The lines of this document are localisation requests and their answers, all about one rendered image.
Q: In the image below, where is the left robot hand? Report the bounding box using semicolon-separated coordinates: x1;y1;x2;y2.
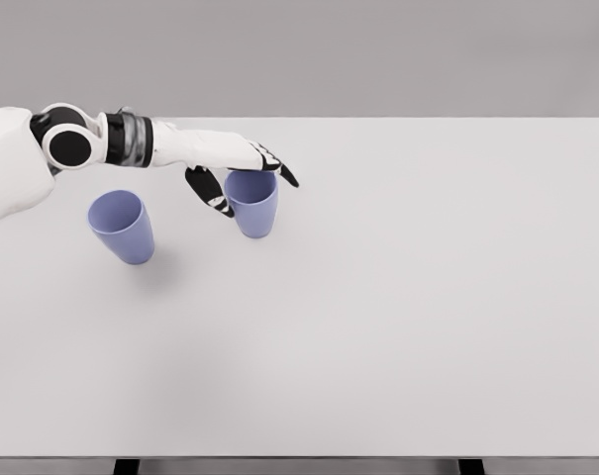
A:
183;129;301;220

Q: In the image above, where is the lavender plastic cup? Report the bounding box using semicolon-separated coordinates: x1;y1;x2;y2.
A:
86;190;156;267
223;169;279;239

